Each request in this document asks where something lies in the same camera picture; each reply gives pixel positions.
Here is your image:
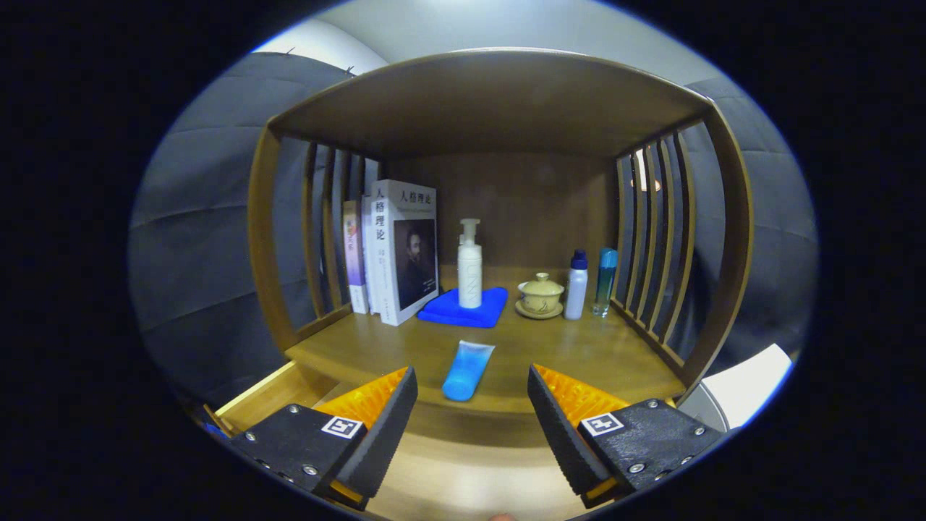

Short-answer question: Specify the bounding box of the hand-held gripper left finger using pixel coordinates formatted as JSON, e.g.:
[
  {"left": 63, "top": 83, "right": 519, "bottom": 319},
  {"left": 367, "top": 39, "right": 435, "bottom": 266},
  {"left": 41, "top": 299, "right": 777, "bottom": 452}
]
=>
[{"left": 230, "top": 365, "right": 420, "bottom": 511}]

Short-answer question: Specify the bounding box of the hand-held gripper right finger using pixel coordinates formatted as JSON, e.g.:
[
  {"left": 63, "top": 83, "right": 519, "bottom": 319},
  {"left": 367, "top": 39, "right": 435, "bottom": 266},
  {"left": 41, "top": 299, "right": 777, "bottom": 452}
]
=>
[{"left": 527, "top": 364, "right": 724, "bottom": 509}]

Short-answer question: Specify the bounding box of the wooden drawer with black knob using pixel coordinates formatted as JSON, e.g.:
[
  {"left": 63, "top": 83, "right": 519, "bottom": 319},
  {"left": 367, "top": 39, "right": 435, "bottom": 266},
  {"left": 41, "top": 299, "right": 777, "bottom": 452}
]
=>
[{"left": 203, "top": 360, "right": 681, "bottom": 521}]

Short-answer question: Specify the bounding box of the blue white cosmetic tube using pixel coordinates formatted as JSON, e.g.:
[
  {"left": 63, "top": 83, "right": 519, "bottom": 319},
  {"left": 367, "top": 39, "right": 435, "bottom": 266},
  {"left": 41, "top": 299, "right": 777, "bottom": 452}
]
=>
[{"left": 442, "top": 340, "right": 496, "bottom": 402}]

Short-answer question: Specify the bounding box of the wooden countertop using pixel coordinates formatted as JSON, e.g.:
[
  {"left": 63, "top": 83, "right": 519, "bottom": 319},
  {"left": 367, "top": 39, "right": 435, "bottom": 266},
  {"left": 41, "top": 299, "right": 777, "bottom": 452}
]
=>
[{"left": 284, "top": 266, "right": 687, "bottom": 417}]

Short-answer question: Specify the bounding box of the white grey office cabinet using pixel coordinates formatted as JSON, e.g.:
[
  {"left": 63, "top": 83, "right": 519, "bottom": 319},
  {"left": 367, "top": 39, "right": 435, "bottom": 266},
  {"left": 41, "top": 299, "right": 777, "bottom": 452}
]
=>
[{"left": 676, "top": 344, "right": 793, "bottom": 433}]

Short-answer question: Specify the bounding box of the wooden cabinet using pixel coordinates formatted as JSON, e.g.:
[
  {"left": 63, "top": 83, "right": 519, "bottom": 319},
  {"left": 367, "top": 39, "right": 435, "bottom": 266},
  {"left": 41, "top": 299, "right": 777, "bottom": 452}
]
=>
[{"left": 247, "top": 48, "right": 755, "bottom": 428}]

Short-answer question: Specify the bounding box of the yellow saucer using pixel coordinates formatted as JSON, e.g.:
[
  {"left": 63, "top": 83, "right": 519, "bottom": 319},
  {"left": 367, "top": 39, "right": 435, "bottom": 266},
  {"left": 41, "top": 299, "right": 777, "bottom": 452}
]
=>
[{"left": 514, "top": 300, "right": 564, "bottom": 321}]

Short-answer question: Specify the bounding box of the blue folded cloth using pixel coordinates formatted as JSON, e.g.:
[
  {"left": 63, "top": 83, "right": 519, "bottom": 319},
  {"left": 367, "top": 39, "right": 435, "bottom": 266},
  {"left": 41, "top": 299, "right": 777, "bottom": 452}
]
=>
[{"left": 417, "top": 287, "right": 509, "bottom": 329}]

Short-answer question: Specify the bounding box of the yellow lidded teacup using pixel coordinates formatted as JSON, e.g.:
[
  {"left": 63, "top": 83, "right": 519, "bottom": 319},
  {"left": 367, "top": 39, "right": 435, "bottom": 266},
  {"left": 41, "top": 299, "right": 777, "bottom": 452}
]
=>
[{"left": 518, "top": 273, "right": 565, "bottom": 313}]

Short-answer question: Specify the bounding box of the white bottle with blue cap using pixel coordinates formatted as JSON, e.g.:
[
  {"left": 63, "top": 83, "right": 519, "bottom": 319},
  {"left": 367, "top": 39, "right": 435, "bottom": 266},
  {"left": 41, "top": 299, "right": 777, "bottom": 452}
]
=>
[{"left": 564, "top": 250, "right": 589, "bottom": 321}]

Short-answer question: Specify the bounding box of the teal blue bottle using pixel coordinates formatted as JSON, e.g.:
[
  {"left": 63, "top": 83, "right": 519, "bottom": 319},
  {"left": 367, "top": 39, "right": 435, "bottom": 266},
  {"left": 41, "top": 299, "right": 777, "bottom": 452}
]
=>
[{"left": 593, "top": 248, "right": 619, "bottom": 318}]

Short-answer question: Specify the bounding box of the thin white book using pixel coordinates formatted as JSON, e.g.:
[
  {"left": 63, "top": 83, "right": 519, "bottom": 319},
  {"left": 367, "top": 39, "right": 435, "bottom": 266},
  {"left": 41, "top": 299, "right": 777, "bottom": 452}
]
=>
[{"left": 360, "top": 195, "right": 382, "bottom": 315}]

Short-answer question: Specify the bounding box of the purple white book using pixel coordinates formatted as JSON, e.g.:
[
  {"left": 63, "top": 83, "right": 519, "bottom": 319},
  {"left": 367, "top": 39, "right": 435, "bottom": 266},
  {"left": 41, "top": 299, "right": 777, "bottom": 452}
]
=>
[{"left": 342, "top": 200, "right": 370, "bottom": 315}]

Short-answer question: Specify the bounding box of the thick white portrait book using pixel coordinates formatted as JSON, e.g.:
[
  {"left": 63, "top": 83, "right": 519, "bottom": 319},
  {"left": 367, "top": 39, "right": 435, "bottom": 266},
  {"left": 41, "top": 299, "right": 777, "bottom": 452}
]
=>
[{"left": 370, "top": 179, "right": 440, "bottom": 327}]

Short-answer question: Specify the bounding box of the white pump bottle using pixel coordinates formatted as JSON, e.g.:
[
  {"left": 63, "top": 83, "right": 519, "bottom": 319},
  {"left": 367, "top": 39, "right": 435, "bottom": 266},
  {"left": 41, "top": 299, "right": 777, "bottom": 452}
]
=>
[{"left": 457, "top": 219, "right": 483, "bottom": 310}]

